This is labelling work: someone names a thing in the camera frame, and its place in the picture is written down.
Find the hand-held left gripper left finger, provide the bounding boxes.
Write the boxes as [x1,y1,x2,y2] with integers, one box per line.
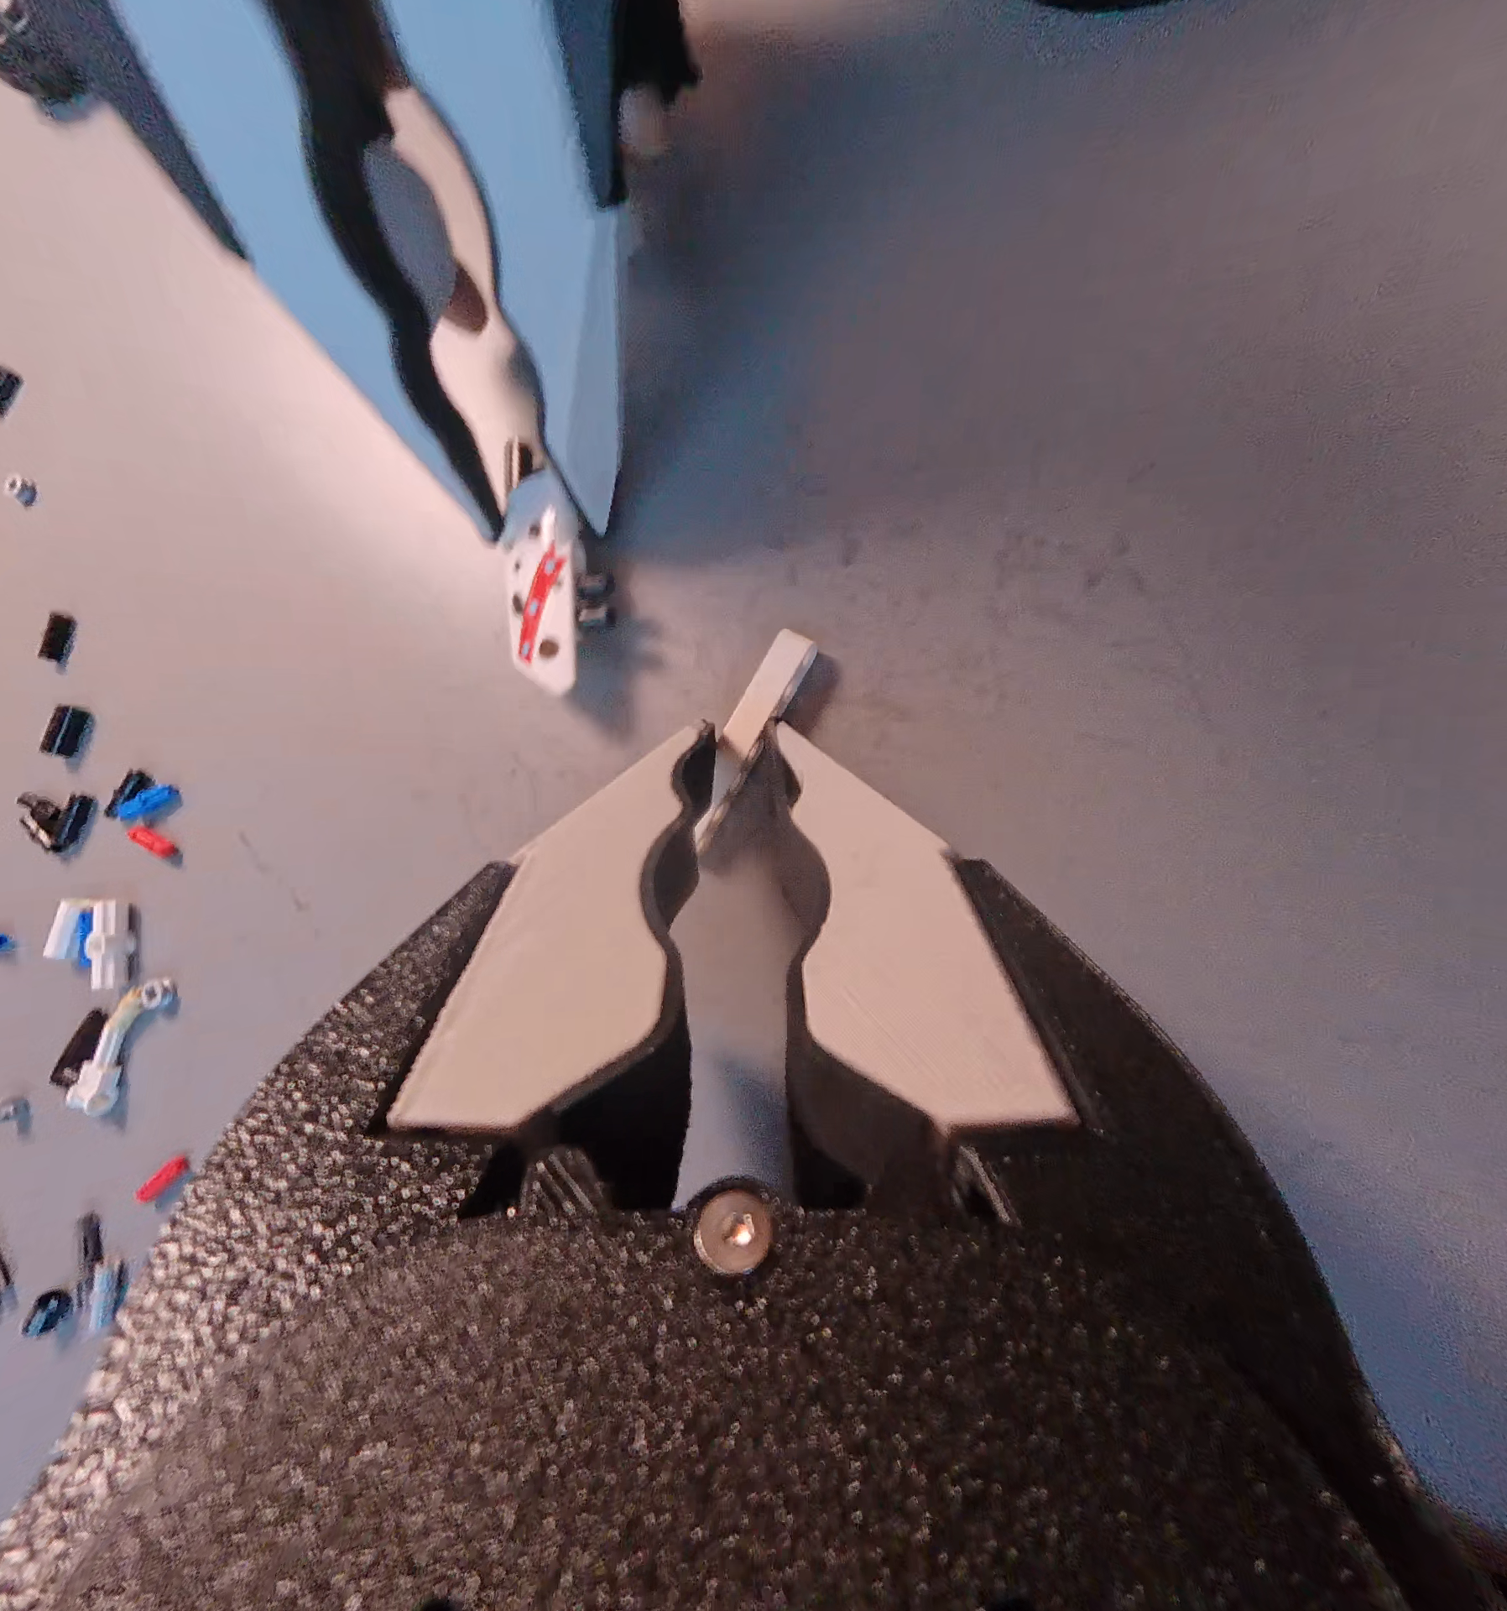
[387,725,716,1140]

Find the grey desk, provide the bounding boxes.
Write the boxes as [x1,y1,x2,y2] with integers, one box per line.
[0,0,1507,1562]

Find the white spotted toy brick assembly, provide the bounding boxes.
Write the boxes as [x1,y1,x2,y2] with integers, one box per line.
[427,303,618,699]

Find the white beam with red label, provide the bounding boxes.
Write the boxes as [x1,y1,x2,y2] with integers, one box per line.
[693,629,823,853]

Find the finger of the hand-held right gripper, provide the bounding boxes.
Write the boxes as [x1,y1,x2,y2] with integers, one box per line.
[93,0,509,540]
[325,0,629,537]

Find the scattered small building pieces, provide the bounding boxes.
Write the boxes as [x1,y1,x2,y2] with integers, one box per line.
[0,366,200,1336]

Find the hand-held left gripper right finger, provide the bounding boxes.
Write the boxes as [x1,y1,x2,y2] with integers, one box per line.
[768,725,1082,1186]

